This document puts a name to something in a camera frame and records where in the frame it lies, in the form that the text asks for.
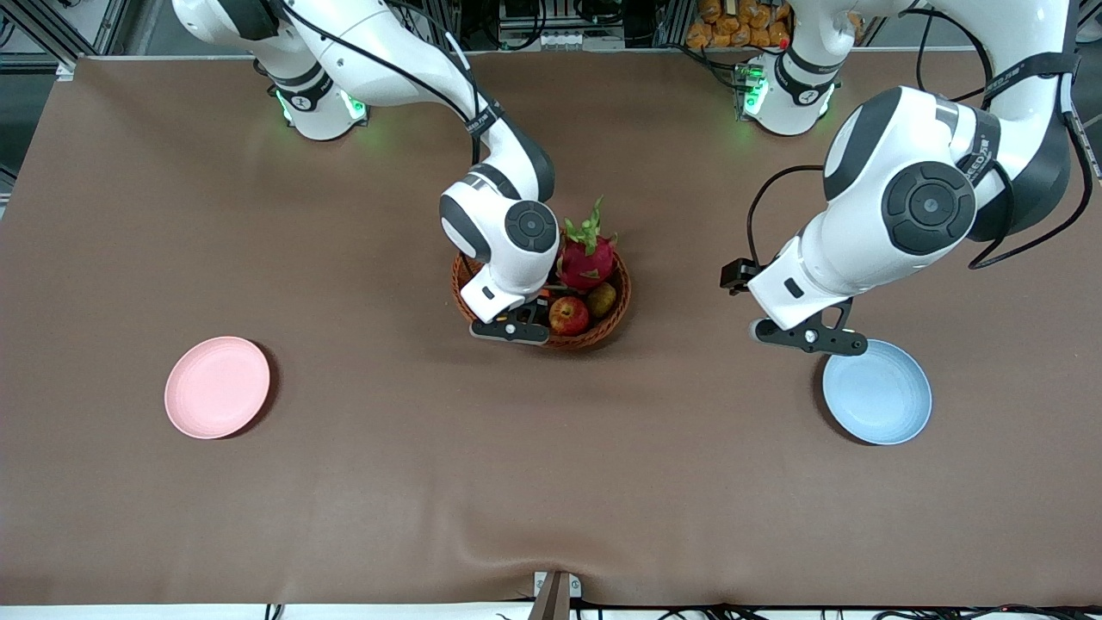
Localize red yellow apple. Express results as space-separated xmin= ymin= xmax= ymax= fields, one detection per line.
xmin=549 ymin=295 xmax=591 ymax=337

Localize pink dragon fruit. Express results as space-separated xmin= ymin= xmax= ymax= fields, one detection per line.
xmin=555 ymin=196 xmax=618 ymax=293

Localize brown wicker basket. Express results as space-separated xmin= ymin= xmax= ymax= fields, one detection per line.
xmin=451 ymin=220 xmax=632 ymax=351

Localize brown table cover sheet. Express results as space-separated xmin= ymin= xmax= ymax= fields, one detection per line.
xmin=0 ymin=47 xmax=1102 ymax=609

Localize light blue plate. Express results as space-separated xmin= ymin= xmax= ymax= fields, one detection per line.
xmin=822 ymin=339 xmax=933 ymax=446

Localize pink plate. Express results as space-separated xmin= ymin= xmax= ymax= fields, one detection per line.
xmin=164 ymin=336 xmax=271 ymax=440

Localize bag of orange buns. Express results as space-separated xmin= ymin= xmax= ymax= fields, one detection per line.
xmin=686 ymin=0 xmax=793 ymax=50

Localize black bracket bar with holes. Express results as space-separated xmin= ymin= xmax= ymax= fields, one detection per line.
xmin=755 ymin=297 xmax=870 ymax=357
xmin=469 ymin=299 xmax=553 ymax=347

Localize grey metal camera mount bracket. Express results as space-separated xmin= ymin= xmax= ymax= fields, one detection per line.
xmin=532 ymin=571 xmax=583 ymax=620

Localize aluminium frame profile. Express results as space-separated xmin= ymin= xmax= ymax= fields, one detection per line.
xmin=0 ymin=0 xmax=132 ymax=80

